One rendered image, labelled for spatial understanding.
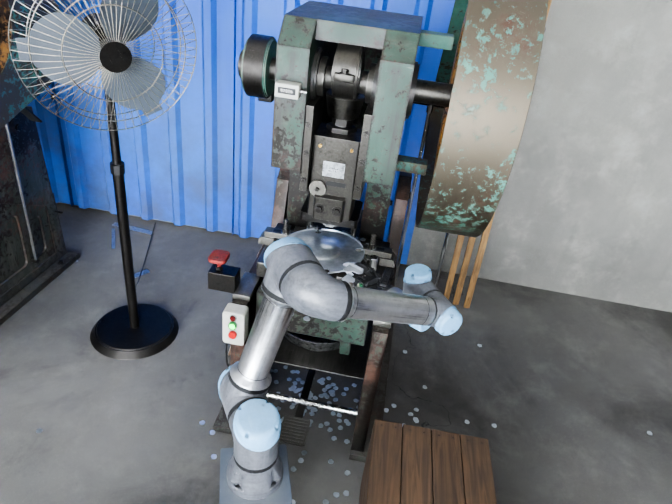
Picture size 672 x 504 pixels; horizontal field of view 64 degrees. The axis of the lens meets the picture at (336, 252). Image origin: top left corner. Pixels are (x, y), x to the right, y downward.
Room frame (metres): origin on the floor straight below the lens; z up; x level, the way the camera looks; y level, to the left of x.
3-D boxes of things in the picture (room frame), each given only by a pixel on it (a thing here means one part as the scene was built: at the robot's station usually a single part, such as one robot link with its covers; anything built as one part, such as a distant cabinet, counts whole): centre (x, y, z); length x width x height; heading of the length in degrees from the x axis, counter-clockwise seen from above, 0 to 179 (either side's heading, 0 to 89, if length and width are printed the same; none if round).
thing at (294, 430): (1.57, 0.05, 0.14); 0.59 x 0.10 x 0.05; 175
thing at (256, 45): (1.74, 0.28, 1.31); 0.22 x 0.12 x 0.22; 175
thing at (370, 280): (1.37, -0.13, 0.80); 0.12 x 0.09 x 0.08; 47
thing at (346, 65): (1.70, 0.03, 1.27); 0.21 x 0.12 x 0.34; 175
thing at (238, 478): (0.92, 0.14, 0.50); 0.15 x 0.15 x 0.10
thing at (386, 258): (1.68, -0.14, 0.76); 0.17 x 0.06 x 0.10; 85
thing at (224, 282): (1.50, 0.36, 0.62); 0.10 x 0.06 x 0.20; 85
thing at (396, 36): (1.84, 0.02, 0.83); 0.79 x 0.43 x 1.34; 175
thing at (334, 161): (1.66, 0.04, 1.04); 0.17 x 0.15 x 0.30; 175
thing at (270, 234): (1.72, 0.20, 0.76); 0.17 x 0.06 x 0.10; 85
